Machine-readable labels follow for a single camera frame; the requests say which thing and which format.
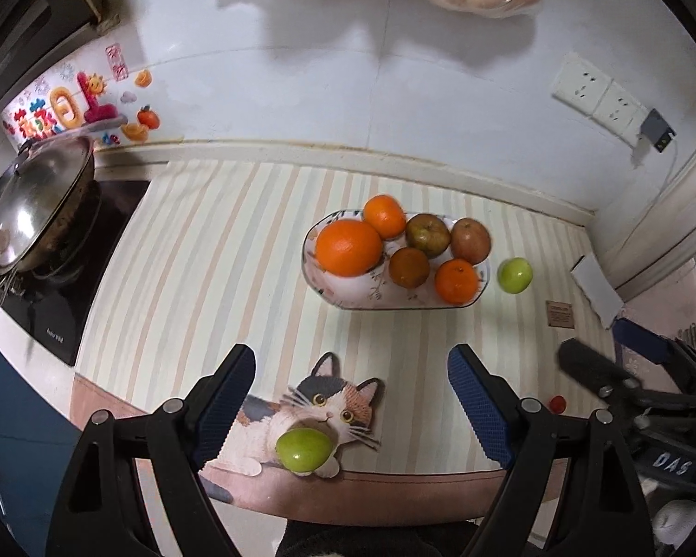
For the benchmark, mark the black range hood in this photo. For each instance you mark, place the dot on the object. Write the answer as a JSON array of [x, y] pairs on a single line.
[[23, 23]]

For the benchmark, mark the small dark brown fruit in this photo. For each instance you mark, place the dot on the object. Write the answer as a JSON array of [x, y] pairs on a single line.
[[409, 267]]

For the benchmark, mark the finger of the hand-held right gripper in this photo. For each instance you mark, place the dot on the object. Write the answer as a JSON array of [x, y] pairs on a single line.
[[591, 368], [641, 339]]

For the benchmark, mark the striped tablecloth with pink border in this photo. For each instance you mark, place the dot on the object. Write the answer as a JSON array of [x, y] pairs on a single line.
[[209, 278]]

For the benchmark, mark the brown card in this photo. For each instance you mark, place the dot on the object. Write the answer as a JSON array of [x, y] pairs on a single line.
[[561, 313]]

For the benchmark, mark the black wok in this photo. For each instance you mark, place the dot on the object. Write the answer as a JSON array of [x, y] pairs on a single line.
[[75, 226]]

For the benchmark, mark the large orange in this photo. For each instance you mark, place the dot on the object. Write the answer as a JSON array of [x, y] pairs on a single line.
[[348, 246]]

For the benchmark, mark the small orange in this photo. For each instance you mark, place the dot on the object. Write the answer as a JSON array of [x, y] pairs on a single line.
[[456, 281], [384, 216]]

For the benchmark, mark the black wall charger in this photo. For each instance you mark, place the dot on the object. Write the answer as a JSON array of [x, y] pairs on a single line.
[[656, 129]]

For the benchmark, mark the black glass stove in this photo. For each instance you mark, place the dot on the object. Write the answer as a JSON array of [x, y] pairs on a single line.
[[64, 307]]

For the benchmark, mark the colourful wall stickers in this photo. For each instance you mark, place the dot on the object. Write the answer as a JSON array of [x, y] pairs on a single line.
[[69, 107]]

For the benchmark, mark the small red cap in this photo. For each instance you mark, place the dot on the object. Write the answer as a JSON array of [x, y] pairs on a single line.
[[557, 403]]

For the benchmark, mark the reddish brown pear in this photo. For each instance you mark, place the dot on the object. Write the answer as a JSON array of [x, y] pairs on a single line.
[[471, 241]]

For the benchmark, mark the white wall socket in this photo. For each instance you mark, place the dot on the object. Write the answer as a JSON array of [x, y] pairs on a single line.
[[618, 109], [580, 82]]

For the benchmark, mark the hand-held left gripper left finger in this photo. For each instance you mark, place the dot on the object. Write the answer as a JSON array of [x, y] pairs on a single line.
[[223, 412]]

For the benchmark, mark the cat-shaped mat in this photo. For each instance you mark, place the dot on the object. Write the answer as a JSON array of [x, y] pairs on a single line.
[[319, 394]]

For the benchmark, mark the floral oval plate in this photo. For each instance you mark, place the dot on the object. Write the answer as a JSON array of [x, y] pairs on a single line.
[[354, 290]]

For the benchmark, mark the steel wok with lid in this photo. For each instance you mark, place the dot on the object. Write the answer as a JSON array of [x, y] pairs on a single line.
[[35, 203]]

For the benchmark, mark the greenish brown apple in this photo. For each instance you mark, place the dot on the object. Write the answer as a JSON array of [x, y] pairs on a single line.
[[426, 234]]

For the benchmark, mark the green apple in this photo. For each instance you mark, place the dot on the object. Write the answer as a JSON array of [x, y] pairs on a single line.
[[514, 274], [304, 448]]

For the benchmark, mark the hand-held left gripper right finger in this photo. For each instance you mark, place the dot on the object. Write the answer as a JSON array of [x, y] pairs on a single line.
[[478, 412]]

